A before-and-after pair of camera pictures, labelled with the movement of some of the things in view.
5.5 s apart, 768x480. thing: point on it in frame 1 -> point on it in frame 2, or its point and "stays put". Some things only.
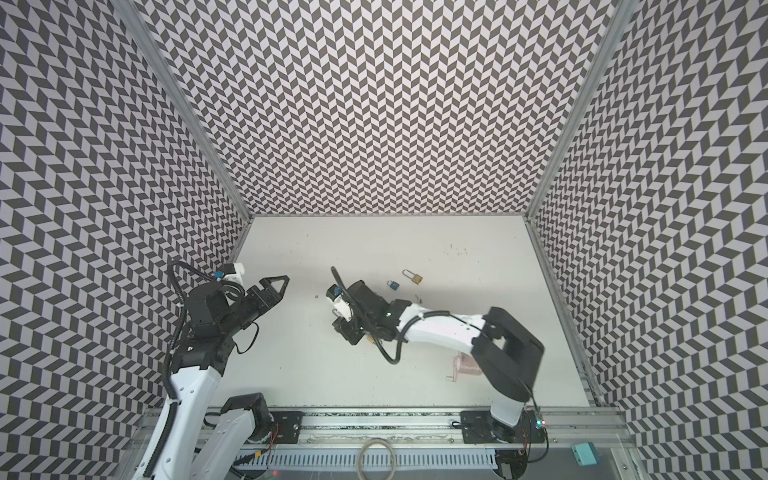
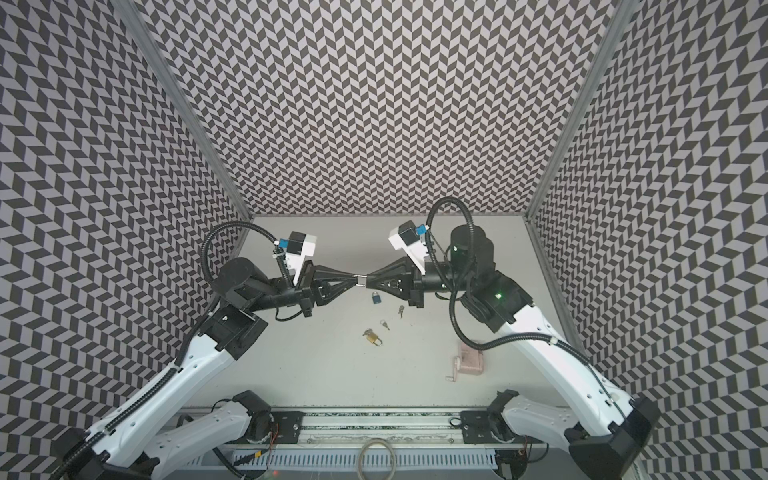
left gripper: x=271 y=295 -> x=314 y=287
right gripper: x=349 y=324 -> x=414 y=284
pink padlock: x=464 y=363 stays put
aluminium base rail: x=397 y=428 stays put
